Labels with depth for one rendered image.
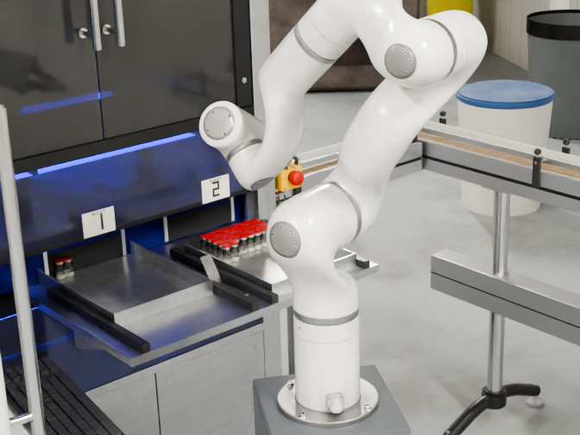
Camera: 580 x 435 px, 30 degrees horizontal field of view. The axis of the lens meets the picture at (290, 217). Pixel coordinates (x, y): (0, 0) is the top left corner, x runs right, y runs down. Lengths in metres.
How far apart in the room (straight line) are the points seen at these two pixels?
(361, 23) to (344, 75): 6.26
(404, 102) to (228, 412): 1.47
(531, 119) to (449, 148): 2.04
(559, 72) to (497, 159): 3.52
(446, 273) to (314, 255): 1.73
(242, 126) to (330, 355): 0.44
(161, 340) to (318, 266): 0.56
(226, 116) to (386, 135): 0.32
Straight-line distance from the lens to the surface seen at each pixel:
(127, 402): 2.77
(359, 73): 7.96
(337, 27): 1.74
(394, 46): 1.60
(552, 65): 6.73
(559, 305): 3.25
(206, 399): 2.92
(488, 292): 3.41
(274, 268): 2.57
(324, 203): 1.82
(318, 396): 1.98
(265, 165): 1.87
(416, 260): 4.92
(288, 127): 1.85
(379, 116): 1.72
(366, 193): 1.86
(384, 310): 4.43
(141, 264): 2.65
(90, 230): 2.54
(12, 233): 1.80
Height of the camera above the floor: 1.88
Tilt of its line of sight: 20 degrees down
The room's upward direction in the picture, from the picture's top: 2 degrees counter-clockwise
